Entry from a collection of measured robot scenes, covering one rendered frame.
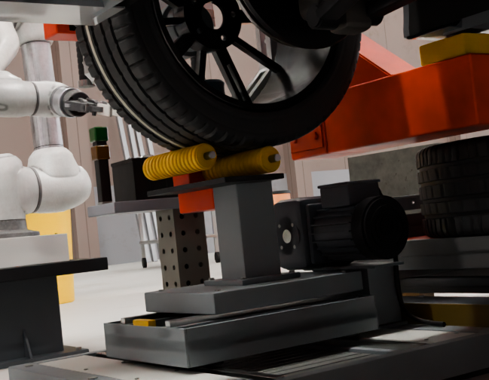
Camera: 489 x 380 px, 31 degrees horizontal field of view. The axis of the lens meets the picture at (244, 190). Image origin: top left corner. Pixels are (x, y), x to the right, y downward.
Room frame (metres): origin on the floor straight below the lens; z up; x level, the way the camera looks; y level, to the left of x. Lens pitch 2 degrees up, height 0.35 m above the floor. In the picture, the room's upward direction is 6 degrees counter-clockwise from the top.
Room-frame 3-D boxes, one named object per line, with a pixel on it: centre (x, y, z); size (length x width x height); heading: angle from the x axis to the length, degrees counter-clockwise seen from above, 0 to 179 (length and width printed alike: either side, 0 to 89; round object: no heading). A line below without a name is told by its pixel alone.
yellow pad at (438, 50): (2.07, -0.54, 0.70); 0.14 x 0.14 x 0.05; 34
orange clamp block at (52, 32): (2.00, 0.36, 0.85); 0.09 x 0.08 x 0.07; 124
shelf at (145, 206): (2.54, 0.22, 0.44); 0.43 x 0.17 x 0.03; 124
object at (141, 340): (2.02, 0.04, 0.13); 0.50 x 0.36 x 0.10; 124
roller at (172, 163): (2.03, 0.14, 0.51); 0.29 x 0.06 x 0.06; 34
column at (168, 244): (2.55, 0.19, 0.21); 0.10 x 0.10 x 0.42; 34
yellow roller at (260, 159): (2.04, 0.00, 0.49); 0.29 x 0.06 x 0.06; 34
